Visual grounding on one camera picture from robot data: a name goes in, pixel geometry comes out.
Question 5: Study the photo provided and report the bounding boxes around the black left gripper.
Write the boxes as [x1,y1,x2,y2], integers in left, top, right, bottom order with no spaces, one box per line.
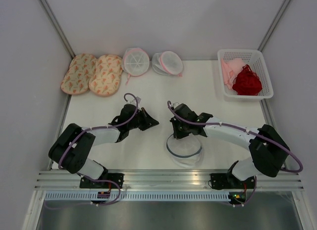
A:
[128,108,159,131]

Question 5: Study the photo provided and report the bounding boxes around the white mesh bag blue zipper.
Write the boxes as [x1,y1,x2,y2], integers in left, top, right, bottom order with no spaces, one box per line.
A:
[165,134,203,169]

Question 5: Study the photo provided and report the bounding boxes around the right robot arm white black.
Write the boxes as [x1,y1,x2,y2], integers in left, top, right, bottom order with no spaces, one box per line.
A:
[168,103,289,190]

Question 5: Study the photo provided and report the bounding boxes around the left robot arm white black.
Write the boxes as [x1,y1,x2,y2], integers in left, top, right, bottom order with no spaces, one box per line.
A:
[48,104,159,188]

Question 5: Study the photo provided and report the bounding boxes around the floral laundry bag inner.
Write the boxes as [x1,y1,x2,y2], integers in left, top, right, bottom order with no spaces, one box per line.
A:
[89,55,122,97]

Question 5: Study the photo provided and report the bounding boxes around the floral laundry bag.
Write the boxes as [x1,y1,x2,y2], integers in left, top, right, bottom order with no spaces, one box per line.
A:
[60,54,97,95]
[89,55,122,97]

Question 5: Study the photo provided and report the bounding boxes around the round mesh bag pink zipper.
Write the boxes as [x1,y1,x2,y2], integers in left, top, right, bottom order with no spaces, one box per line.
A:
[152,51,184,77]

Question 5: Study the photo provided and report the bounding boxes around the white mesh bag pink trim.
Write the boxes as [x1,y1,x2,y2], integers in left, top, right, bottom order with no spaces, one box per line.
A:
[121,48,150,85]

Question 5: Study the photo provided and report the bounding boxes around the light pink bra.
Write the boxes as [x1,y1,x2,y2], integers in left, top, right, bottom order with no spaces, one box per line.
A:
[220,58,246,90]

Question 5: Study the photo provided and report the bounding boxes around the red lace bra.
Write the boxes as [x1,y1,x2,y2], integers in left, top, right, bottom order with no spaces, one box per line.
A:
[232,64,263,96]

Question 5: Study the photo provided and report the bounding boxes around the floral laundry bag far left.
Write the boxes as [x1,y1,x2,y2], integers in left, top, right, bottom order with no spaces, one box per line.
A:
[60,54,97,95]

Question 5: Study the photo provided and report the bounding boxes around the white plastic basket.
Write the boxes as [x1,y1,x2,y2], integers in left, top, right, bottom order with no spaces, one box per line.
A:
[217,49,273,102]

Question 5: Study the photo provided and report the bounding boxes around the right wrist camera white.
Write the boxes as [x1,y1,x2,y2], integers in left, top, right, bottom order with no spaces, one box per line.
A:
[171,102,180,109]

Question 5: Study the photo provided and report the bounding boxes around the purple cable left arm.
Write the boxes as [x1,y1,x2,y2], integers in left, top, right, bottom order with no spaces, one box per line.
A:
[44,93,139,210]

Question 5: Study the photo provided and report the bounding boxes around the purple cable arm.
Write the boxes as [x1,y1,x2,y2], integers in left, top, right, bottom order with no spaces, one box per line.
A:
[167,100,303,208]
[44,93,139,210]

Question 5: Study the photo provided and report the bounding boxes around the aluminium front rail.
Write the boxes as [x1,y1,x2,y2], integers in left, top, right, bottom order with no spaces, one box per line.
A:
[34,170,304,191]

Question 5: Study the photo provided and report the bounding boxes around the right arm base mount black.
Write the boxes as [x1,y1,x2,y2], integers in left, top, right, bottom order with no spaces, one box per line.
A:
[209,173,239,190]

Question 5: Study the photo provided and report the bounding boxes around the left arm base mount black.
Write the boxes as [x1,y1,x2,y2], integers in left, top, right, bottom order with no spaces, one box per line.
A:
[79,173,124,189]

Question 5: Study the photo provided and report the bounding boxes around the white slotted cable duct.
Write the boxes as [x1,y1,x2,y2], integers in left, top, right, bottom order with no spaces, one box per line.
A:
[45,191,230,202]

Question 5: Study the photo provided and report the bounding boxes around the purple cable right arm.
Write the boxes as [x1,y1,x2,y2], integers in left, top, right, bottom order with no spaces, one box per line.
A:
[167,100,303,208]

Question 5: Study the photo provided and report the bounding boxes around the left aluminium frame post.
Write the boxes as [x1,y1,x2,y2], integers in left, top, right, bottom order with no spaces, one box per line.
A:
[38,0,75,58]

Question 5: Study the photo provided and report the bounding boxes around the aluminium frame post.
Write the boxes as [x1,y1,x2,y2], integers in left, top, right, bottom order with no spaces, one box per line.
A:
[38,0,75,58]
[258,0,293,52]

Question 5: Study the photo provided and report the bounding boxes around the right aluminium frame post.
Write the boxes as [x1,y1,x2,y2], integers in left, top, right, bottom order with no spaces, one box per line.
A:
[258,0,293,52]

